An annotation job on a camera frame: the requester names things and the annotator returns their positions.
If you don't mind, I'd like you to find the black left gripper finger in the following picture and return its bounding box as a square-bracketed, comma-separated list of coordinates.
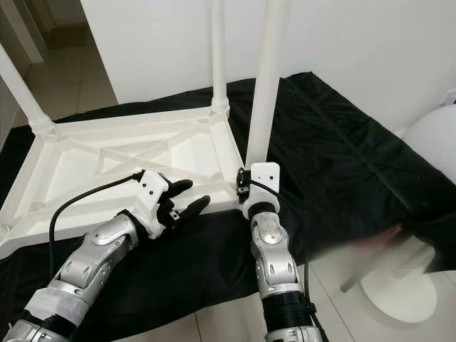
[163, 179, 194, 201]
[175, 194, 212, 222]

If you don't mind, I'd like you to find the white plastic children table top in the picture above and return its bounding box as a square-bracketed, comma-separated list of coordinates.
[0, 110, 250, 261]

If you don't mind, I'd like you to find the black cloth table cover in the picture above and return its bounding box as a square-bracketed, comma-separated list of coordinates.
[0, 71, 456, 342]

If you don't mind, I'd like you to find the pink fabric item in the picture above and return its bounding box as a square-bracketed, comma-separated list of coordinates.
[349, 227, 400, 254]

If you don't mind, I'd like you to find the white floor fan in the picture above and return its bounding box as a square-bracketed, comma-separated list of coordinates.
[356, 105, 456, 325]

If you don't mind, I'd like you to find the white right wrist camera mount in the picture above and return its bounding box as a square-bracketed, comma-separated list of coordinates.
[241, 162, 281, 220]

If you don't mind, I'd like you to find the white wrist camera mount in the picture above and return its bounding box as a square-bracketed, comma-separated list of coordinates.
[241, 162, 281, 220]
[135, 170, 175, 239]

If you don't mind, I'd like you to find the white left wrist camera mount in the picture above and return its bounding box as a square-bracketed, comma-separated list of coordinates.
[135, 170, 175, 239]

